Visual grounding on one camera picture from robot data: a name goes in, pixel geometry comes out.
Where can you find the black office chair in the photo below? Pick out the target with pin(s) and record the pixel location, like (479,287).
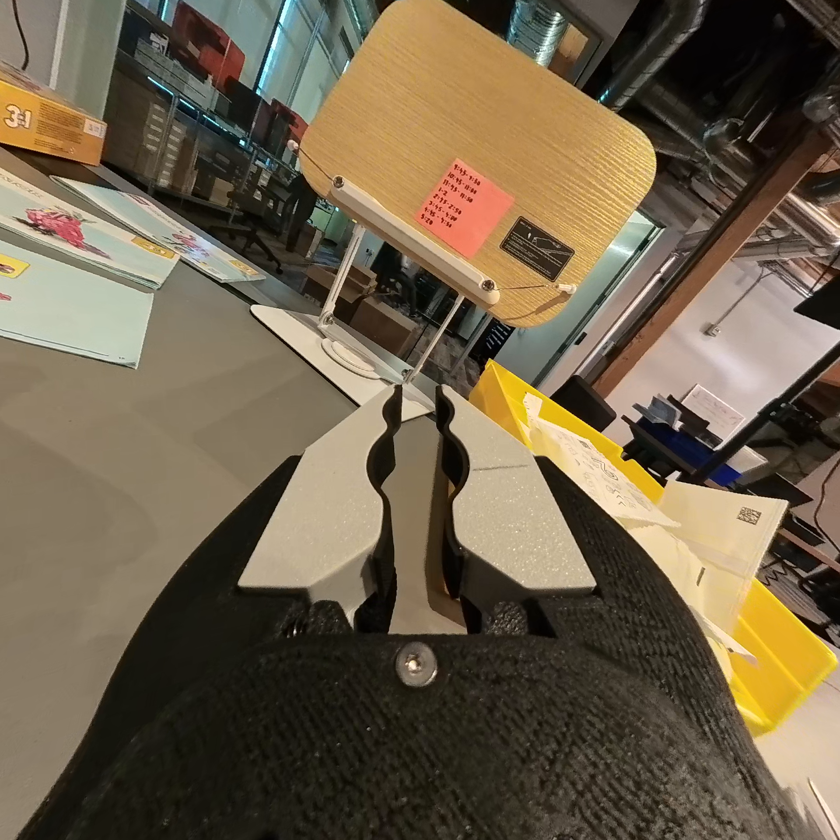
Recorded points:
(256,216)

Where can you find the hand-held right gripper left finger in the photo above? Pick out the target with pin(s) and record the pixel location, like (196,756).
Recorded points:
(315,525)

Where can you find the wooden ceiling beam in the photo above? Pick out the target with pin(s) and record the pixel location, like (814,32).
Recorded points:
(709,249)

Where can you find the red 3D printer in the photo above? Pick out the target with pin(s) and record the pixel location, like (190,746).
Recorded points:
(210,46)
(289,121)

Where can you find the black warning label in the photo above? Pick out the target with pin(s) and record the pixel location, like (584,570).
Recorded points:
(537,249)

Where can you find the silver ventilation duct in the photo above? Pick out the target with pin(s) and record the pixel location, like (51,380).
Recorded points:
(807,210)
(538,29)

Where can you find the grey drawer cabinet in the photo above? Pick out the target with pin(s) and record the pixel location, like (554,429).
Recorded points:
(151,131)

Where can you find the wooden board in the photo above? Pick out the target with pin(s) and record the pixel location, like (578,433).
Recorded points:
(459,98)

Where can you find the brown cardboard box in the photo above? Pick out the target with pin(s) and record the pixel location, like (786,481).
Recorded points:
(380,321)

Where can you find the grey desk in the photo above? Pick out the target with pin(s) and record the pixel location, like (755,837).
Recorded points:
(164,459)

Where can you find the yellow plastic bin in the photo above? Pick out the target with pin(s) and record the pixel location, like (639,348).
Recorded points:
(781,649)

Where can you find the orange toy box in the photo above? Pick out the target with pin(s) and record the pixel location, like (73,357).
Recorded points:
(46,124)

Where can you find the thin light blue instruction booklet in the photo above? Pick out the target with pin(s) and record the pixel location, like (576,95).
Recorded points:
(98,236)
(197,243)

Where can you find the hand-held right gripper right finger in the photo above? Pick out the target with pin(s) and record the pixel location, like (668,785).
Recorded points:
(518,525)

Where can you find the printed white paper bag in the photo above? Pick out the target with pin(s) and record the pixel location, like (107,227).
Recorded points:
(590,459)

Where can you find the tall bright window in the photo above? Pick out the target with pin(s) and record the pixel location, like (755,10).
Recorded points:
(302,52)

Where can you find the pink sticky note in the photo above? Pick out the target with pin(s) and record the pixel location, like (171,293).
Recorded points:
(463,207)

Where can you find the black light stand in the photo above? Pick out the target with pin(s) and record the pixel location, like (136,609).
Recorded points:
(768,413)

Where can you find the plain white paper bag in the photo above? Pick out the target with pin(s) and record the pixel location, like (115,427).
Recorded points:
(715,531)

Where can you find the thick light blue instruction booklet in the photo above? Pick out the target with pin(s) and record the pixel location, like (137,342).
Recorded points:
(65,315)

